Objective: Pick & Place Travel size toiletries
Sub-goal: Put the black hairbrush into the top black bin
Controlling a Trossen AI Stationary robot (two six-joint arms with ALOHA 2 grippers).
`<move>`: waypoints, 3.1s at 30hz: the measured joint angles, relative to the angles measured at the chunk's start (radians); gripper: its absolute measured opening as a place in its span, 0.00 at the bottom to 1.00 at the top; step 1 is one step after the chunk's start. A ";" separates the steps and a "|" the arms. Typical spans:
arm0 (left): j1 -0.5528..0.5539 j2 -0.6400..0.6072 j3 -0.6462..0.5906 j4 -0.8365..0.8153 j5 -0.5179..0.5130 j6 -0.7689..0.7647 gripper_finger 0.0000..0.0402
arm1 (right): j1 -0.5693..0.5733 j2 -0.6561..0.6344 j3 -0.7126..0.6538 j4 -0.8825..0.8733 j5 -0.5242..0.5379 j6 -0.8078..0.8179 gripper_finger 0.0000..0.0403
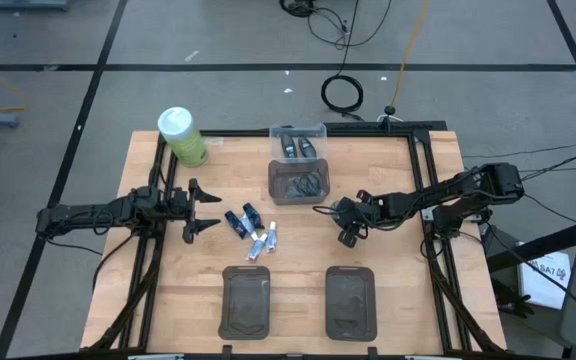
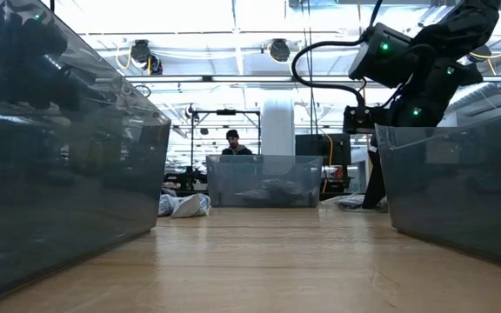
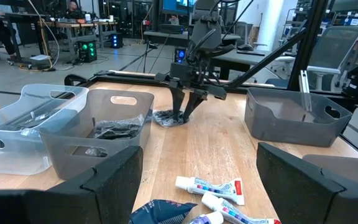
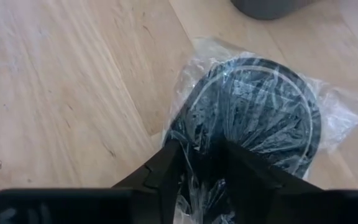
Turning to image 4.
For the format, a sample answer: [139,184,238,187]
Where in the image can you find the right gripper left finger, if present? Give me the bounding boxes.
[112,139,185,224]

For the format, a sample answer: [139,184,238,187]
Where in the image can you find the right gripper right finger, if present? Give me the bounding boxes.
[218,139,323,224]

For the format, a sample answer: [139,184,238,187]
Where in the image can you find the black round item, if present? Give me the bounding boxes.
[162,36,358,224]

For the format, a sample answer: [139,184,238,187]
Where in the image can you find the grey translucent plastic bin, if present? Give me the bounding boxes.
[230,0,318,21]

